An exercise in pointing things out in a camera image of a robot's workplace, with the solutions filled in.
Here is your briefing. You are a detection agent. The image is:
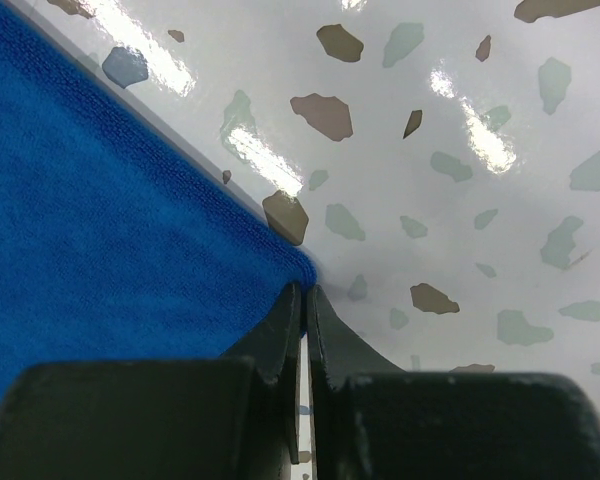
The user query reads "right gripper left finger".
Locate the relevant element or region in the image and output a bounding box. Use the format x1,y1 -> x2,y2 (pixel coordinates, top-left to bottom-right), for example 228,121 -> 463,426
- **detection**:
0,283 -> 301,479

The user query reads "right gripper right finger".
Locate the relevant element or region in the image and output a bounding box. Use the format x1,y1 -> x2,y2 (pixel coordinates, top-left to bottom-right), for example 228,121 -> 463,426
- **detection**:
306,287 -> 600,479

